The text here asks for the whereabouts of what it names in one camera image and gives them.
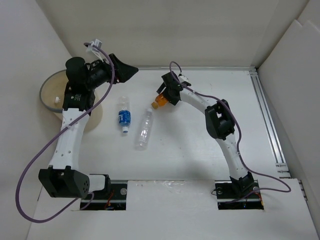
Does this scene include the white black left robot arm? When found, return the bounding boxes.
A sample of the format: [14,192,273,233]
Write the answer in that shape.
[38,53,139,199]

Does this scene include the aluminium rail right edge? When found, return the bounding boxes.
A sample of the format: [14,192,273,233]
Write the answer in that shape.
[248,66,292,179]

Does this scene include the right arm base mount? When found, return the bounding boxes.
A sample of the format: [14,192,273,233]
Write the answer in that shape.
[211,180,264,210]

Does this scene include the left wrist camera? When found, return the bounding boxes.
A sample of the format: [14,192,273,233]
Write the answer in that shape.
[83,38,104,61]

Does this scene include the clear unlabelled plastic bottle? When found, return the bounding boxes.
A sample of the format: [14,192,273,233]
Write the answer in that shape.
[135,108,154,151]

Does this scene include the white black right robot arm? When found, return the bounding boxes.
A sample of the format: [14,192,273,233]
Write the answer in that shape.
[155,72,254,198]

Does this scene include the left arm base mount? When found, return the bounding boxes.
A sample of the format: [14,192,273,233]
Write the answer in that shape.
[79,180,128,211]

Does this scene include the orange plastic bottle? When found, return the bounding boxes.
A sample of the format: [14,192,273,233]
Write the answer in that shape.
[151,93,169,110]

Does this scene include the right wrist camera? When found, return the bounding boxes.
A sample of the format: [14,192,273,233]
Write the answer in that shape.
[178,74,191,87]

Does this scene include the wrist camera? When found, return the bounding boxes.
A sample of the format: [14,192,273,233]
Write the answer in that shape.
[83,38,104,61]
[178,74,191,87]

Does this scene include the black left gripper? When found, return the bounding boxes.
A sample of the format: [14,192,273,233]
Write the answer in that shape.
[84,53,138,90]

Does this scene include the beige bin with grey rim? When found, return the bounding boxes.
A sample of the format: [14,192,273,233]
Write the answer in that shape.
[39,70,103,133]

